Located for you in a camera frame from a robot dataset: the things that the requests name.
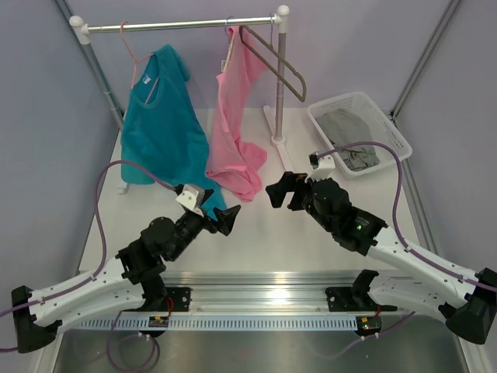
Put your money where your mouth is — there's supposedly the aluminium mounting rail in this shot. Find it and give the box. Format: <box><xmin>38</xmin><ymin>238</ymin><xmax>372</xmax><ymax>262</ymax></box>
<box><xmin>162</xmin><ymin>270</ymin><xmax>375</xmax><ymax>315</ymax></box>

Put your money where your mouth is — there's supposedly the white and metal clothes rack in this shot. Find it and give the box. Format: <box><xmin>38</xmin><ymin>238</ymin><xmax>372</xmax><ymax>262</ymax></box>
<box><xmin>67</xmin><ymin>5</ymin><xmax>307</xmax><ymax>171</ymax></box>

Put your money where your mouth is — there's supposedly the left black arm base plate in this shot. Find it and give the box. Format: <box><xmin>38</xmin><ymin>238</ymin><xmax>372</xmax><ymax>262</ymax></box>
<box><xmin>144</xmin><ymin>287</ymin><xmax>192</xmax><ymax>312</ymax></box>

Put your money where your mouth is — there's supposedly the slotted white cable duct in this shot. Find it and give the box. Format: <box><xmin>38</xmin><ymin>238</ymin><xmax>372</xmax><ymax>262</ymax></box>
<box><xmin>75</xmin><ymin>314</ymin><xmax>358</xmax><ymax>331</ymax></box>

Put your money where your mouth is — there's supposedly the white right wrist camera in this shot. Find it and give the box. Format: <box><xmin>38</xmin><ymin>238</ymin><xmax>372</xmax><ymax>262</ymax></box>
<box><xmin>305</xmin><ymin>153</ymin><xmax>335</xmax><ymax>183</ymax></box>

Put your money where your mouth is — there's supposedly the pink wire hanger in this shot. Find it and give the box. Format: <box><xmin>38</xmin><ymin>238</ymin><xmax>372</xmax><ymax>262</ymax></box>
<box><xmin>120</xmin><ymin>21</ymin><xmax>160</xmax><ymax>104</ymax></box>

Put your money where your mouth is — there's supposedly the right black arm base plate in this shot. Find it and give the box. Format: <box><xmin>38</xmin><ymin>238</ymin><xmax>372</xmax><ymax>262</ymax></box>
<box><xmin>325</xmin><ymin>286</ymin><xmax>398</xmax><ymax>312</ymax></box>

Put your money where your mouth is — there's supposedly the cream hanger with metal hook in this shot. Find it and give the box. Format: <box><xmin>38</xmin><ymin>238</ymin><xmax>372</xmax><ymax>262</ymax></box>
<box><xmin>221</xmin><ymin>16</ymin><xmax>234</xmax><ymax>72</ymax></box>

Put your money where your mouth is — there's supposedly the pink t shirt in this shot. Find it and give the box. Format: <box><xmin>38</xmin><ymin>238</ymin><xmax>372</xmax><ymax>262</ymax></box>
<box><xmin>206</xmin><ymin>26</ymin><xmax>267</xmax><ymax>202</ymax></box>

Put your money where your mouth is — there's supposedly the white plastic basket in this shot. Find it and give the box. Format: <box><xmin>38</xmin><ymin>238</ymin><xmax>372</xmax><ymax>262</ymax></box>
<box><xmin>307</xmin><ymin>92</ymin><xmax>412</xmax><ymax>180</ymax></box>

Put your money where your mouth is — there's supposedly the grey velvet hanger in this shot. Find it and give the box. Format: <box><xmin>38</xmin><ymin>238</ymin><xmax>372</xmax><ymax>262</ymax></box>
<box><xmin>238</xmin><ymin>24</ymin><xmax>309</xmax><ymax>103</ymax></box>

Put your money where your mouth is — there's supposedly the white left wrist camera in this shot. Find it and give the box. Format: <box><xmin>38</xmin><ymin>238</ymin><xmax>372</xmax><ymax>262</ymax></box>
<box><xmin>176</xmin><ymin>184</ymin><xmax>205</xmax><ymax>216</ymax></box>

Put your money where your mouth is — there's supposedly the grey cloth in basket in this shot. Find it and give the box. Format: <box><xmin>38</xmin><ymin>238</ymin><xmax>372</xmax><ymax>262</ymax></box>
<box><xmin>316</xmin><ymin>109</ymin><xmax>380</xmax><ymax>172</ymax></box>

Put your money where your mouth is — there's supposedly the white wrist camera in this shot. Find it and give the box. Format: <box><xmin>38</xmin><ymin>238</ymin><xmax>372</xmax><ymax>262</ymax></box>
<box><xmin>305</xmin><ymin>153</ymin><xmax>335</xmax><ymax>183</ymax></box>
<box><xmin>176</xmin><ymin>184</ymin><xmax>205</xmax><ymax>216</ymax></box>

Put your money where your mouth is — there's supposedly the teal t shirt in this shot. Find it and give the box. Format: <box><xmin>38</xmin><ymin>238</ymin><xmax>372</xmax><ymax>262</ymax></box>
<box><xmin>121</xmin><ymin>45</ymin><xmax>227</xmax><ymax>217</ymax></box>

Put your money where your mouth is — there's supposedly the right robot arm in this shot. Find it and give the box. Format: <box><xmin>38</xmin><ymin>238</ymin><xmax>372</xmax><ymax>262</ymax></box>
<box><xmin>266</xmin><ymin>172</ymin><xmax>496</xmax><ymax>345</ymax></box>

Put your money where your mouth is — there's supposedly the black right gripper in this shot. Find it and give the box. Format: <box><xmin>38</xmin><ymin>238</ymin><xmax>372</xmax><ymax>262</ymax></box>
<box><xmin>266</xmin><ymin>171</ymin><xmax>335</xmax><ymax>232</ymax></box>

